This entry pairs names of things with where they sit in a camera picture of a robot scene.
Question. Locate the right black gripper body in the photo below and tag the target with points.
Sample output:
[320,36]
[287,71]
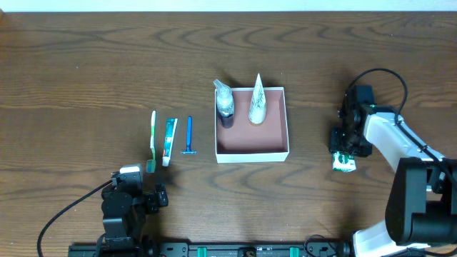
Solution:
[340,141]

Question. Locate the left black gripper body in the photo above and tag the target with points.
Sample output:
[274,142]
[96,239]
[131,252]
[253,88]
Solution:
[157,198]

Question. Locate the green soap packet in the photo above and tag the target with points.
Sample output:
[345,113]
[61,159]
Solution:
[343,162]

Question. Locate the green white toothbrush with cap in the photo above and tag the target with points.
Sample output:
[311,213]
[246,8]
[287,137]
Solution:
[151,163]

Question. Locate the blue disposable razor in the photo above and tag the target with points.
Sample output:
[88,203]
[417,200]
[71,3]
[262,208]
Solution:
[189,129]

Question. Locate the Colgate toothpaste tube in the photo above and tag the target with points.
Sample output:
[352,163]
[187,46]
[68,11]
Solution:
[171,124]

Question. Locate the white cosmetic tube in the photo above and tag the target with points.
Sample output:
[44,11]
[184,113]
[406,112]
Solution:
[257,111]

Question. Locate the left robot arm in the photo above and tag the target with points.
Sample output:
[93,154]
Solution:
[124,231]

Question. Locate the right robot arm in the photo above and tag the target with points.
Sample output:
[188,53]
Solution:
[421,208]

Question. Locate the white box with pink interior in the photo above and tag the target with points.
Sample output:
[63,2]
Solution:
[247,143]

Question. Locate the clear spray bottle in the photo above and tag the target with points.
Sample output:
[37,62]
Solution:
[224,104]

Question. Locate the black mounting rail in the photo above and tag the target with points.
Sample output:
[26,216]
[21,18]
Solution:
[311,248]

